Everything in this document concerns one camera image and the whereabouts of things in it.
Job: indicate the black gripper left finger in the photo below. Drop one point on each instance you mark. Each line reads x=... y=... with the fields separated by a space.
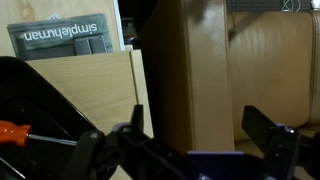
x=137 y=118

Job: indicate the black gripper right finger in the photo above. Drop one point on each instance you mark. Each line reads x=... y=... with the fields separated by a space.
x=258 y=125

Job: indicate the black plastic tray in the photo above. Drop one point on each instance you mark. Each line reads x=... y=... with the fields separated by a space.
x=40 y=106

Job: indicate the light wooden cabinet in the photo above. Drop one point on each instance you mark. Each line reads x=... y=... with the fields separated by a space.
x=100 y=86

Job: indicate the tan leather sofa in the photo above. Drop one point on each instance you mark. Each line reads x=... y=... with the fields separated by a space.
x=266 y=66

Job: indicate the grey simplehuman booklet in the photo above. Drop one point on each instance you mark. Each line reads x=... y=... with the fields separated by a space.
x=60 y=36

